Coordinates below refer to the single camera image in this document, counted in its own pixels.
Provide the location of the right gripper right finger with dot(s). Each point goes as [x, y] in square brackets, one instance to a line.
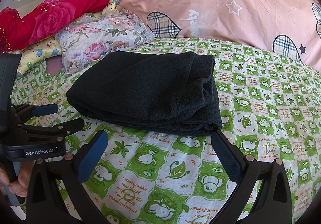
[273, 201]

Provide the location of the left hand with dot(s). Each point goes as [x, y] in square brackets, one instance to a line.
[20, 186]

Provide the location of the green patterned bed sheet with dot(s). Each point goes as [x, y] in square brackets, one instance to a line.
[270, 108]

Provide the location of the black pants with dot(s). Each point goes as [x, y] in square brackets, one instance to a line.
[166, 93]

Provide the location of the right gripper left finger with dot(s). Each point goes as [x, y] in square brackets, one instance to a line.
[44, 200]

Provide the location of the floral pillow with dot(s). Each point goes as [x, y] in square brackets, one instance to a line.
[93, 36]

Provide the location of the pink quilt with hearts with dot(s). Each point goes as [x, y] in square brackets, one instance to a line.
[287, 27]

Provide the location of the red floral blanket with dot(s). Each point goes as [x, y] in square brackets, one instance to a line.
[42, 22]

